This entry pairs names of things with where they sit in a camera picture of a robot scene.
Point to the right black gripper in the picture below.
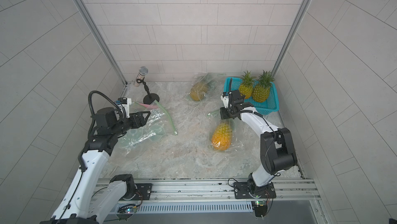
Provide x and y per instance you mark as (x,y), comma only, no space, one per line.
(234,100)

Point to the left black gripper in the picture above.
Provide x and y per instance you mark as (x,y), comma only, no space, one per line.
(135,120)

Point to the orange pineapple zip bag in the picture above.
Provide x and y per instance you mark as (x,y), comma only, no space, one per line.
(157,116)

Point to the zip-top bag green pineapple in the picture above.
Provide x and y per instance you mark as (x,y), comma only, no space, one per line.
(137,141)

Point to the yellow pineapple zip bag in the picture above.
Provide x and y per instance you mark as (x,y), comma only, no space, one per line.
(237,144)

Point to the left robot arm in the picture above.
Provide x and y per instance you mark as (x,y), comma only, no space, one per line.
(76,207)

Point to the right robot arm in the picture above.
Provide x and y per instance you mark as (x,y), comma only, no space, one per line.
(277,151)

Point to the far bagged pineapple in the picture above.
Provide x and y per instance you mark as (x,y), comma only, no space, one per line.
(198,91)

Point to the yellow pineapple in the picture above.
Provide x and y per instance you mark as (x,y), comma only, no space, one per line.
(222,137)

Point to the black microphone stand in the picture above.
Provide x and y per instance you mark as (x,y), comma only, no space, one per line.
(150,97)

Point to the glitter silver microphone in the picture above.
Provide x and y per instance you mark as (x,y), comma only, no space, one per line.
(143,71)

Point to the left circuit board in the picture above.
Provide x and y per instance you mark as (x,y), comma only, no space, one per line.
(127,211)

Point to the circuit board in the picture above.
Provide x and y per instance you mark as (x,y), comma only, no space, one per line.
(127,211)
(260,208)

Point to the right circuit board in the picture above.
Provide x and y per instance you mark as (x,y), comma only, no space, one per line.
(260,208)

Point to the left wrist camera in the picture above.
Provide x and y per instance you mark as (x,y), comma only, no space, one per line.
(124,104)

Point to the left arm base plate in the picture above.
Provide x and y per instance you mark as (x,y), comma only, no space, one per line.
(138,192)

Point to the aluminium mounting rail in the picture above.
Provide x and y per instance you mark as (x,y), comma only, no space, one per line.
(221,190)

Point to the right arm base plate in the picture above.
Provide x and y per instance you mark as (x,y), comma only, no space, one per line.
(248,190)

